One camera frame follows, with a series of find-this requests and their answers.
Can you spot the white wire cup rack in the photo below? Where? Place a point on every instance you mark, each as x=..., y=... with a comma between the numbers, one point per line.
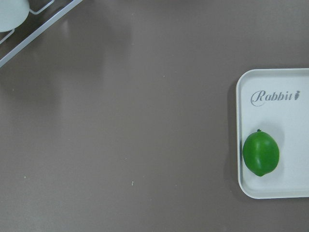
x=42, y=14

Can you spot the white rabbit tray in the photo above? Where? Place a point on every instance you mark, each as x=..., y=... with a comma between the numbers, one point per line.
x=275, y=101

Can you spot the green lime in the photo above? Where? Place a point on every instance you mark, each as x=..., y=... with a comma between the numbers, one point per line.
x=261, y=153

